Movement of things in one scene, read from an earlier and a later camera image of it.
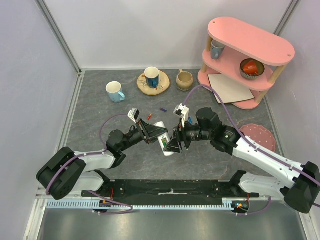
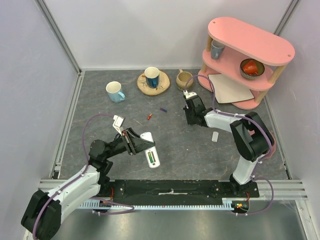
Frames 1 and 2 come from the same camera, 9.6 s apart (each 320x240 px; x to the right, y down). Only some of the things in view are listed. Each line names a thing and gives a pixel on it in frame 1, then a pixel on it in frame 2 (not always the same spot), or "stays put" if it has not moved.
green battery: (164, 141) -> (150, 157)
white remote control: (164, 139) -> (151, 153)
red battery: (149, 116) stays put
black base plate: (166, 193) stays put
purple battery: (163, 109) stays put
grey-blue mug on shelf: (216, 48) stays put
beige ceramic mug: (184, 80) stays put
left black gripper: (151, 131) -> (133, 142)
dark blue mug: (152, 75) stays put
